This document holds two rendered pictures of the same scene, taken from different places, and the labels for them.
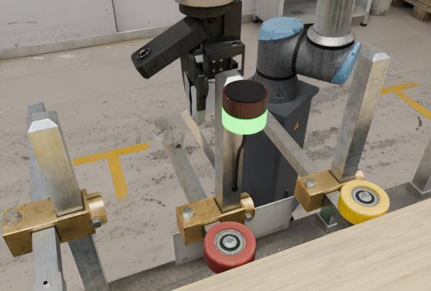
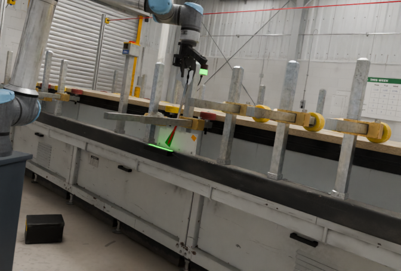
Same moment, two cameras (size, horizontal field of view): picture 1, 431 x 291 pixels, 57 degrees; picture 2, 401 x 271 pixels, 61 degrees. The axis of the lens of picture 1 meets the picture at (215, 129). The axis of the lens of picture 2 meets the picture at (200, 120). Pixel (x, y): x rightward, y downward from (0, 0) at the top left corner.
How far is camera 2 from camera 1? 1.94 m
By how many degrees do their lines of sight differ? 110
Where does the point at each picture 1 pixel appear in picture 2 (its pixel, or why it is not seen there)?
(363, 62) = (162, 65)
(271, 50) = (10, 109)
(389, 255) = not seen: hidden behind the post
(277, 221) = (162, 139)
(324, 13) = (34, 74)
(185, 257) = (191, 151)
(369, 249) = not seen: hidden behind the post
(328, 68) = (35, 110)
